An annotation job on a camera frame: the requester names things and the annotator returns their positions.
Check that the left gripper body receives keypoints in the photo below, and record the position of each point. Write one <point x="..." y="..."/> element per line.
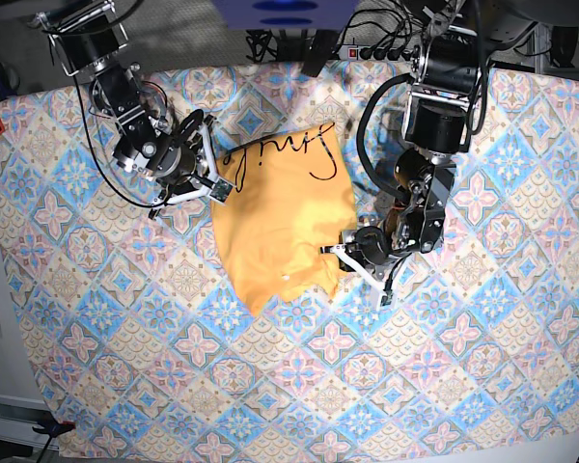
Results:
<point x="375" y="248"/>

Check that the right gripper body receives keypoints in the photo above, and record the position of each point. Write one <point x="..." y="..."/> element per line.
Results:
<point x="167" y="159"/>

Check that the yellow T-shirt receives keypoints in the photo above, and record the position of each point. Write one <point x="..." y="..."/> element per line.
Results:
<point x="292" y="195"/>

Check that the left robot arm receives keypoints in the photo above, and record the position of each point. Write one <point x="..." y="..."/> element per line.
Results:
<point x="445" y="109"/>

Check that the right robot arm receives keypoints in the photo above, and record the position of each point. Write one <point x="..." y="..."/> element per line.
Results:
<point x="87" y="36"/>

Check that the patterned blue tile tablecloth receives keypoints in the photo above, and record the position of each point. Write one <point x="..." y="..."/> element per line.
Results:
<point x="131" y="330"/>

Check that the black table clamp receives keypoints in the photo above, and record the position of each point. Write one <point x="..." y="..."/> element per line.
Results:
<point x="321" y="48"/>

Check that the white power strip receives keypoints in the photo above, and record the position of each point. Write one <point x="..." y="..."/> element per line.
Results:
<point x="352" y="52"/>

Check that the orange black clamp bottom left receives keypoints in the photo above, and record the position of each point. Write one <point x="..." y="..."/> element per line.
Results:
<point x="53" y="429"/>

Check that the purple camera mount housing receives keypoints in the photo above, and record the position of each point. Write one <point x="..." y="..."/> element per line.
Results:
<point x="285" y="14"/>

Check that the white rail box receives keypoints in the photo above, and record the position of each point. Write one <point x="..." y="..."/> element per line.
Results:
<point x="18" y="417"/>

